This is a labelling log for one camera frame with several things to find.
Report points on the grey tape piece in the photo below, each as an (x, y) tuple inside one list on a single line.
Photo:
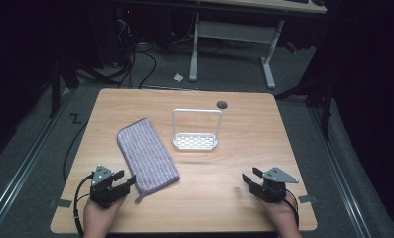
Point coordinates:
[(61, 203), (307, 199)]

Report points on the person's left hand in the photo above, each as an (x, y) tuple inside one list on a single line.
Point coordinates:
[(100, 213)]

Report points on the purple striped towel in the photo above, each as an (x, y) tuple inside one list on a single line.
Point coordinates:
[(147, 155)]

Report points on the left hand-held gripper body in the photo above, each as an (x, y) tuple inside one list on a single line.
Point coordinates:
[(102, 188)]

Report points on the black metal stand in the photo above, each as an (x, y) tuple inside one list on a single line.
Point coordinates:
[(317, 95), (60, 82)]

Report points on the white towel rack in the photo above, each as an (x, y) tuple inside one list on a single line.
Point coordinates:
[(195, 139)]

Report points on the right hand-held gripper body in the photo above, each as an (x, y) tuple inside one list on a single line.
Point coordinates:
[(272, 186)]

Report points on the crumpled white paper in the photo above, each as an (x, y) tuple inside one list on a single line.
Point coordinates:
[(177, 77)]

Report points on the metal floor rail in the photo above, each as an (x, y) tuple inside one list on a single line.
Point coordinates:
[(21, 165), (341, 175)]

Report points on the white-legged desk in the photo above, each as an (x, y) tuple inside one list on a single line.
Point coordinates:
[(232, 31)]

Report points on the person's right hand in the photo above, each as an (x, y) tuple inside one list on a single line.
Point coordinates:
[(280, 216)]

